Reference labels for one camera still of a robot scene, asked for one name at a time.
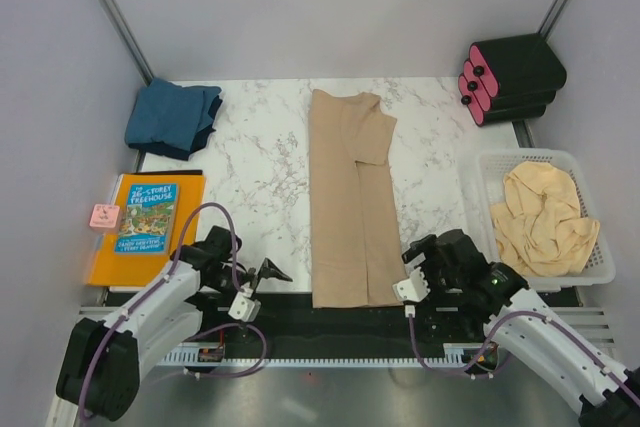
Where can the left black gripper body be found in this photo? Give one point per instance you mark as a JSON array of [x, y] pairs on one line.
[[224, 282]]

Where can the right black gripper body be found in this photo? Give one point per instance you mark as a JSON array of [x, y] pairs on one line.
[[440, 278]]

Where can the tan beige t-shirt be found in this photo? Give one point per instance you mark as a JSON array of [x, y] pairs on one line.
[[355, 243]]

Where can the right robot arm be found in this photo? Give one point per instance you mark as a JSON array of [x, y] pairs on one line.
[[601, 390]]

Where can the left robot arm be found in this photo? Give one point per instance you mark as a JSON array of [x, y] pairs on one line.
[[106, 360]]

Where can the white plastic basket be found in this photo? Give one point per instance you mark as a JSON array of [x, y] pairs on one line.
[[489, 171]]

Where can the pale yellow t-shirt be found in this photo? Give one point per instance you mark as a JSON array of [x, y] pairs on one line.
[[539, 229]]

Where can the orange treehouse book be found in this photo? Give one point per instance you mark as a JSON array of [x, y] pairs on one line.
[[155, 209]]

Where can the small pink cube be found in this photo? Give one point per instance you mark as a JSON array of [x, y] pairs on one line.
[[104, 217]]

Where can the folded dark navy t-shirt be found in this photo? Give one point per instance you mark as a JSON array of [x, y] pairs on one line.
[[199, 142]]

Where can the aluminium front rails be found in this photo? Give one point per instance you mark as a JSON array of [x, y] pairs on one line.
[[590, 322]]

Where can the bottom black pink case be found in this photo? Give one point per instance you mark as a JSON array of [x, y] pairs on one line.
[[497, 114]]

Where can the black pink case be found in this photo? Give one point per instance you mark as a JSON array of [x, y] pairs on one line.
[[516, 65], [476, 95], [497, 114]]

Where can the folded light blue t-shirt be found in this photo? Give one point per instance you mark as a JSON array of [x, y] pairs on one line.
[[169, 113]]

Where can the middle black pink case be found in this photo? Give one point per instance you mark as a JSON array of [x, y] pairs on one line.
[[476, 95]]

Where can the top black pink case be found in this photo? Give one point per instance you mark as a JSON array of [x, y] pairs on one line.
[[516, 65]]

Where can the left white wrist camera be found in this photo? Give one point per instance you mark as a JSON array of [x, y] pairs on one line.
[[244, 307]]

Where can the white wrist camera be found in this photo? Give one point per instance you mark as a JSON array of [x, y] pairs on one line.
[[415, 288], [244, 307]]

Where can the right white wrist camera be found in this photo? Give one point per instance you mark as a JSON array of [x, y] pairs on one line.
[[415, 288]]

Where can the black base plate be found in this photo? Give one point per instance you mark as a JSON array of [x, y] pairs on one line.
[[288, 321]]

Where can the white slotted cable duct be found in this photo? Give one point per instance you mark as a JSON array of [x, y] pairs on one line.
[[192, 355]]

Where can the left aluminium frame post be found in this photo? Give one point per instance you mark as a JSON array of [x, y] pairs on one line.
[[126, 35]]

